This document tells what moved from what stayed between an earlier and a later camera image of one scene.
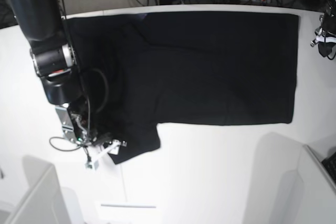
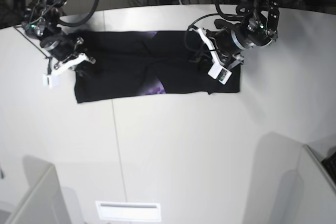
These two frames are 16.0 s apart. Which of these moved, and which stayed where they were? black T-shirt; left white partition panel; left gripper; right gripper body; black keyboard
Moved: left gripper; right gripper body; black T-shirt
Stayed: black keyboard; left white partition panel
